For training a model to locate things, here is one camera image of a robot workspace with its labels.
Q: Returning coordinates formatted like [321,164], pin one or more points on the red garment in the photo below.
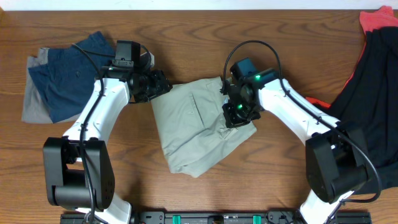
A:
[370,21]

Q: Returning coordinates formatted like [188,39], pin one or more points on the black garment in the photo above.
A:
[369,99]

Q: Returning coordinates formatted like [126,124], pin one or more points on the folded grey shorts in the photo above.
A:
[51,91]

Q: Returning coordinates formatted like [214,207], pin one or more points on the khaki shorts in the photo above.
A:
[192,128]

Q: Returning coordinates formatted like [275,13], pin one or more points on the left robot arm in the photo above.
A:
[78,171]

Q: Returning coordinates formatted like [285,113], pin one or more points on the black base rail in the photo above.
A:
[217,217]

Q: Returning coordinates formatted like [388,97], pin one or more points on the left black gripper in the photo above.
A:
[161,85]

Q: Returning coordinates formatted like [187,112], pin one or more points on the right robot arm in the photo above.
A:
[336,155]

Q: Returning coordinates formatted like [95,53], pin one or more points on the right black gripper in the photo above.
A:
[232,119]

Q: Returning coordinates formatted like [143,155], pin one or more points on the folded navy blue shorts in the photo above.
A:
[95,52]

